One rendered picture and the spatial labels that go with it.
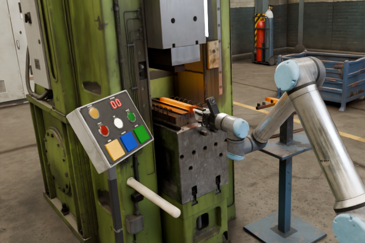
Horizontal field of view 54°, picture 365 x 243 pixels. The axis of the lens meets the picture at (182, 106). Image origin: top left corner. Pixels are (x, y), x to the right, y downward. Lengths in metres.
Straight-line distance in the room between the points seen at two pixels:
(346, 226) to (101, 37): 1.37
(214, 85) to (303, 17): 8.92
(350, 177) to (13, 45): 6.34
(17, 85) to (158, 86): 4.92
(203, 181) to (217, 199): 0.20
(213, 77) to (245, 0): 8.09
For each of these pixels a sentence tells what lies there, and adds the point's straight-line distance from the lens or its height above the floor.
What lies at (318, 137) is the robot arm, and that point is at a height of 1.08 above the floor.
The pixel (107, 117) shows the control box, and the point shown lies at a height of 1.13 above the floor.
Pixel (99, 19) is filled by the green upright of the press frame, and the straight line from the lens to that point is 1.88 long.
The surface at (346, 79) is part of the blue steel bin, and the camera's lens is 5.48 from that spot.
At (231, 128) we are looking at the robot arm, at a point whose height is 0.98.
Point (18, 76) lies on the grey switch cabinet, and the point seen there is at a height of 0.52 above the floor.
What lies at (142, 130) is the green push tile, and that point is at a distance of 1.69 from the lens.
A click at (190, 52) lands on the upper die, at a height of 1.32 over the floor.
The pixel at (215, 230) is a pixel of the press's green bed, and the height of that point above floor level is 0.15.
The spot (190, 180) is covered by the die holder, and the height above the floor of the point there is 0.60.
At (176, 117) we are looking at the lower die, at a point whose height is 0.98.
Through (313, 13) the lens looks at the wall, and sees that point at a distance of 10.91.
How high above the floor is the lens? 1.57
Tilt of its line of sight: 16 degrees down
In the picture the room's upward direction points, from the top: 3 degrees counter-clockwise
